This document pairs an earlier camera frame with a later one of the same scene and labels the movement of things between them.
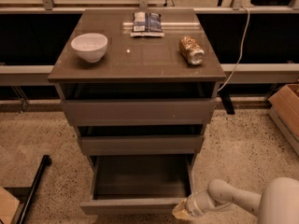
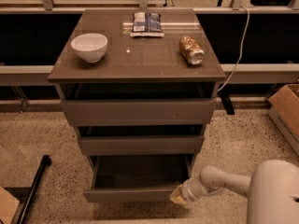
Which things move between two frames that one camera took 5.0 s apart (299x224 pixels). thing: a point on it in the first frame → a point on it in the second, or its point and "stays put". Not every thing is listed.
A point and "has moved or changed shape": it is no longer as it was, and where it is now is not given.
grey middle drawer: [141, 139] stays put
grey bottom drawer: [137, 184] has moved or changed shape
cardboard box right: [284, 111] stays put
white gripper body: [193, 204] → [187, 189]
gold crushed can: [190, 49] stays put
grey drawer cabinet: [136, 84] stays put
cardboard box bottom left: [8, 206] stays put
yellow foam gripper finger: [180, 212] → [177, 196]
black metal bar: [46, 161] stays put
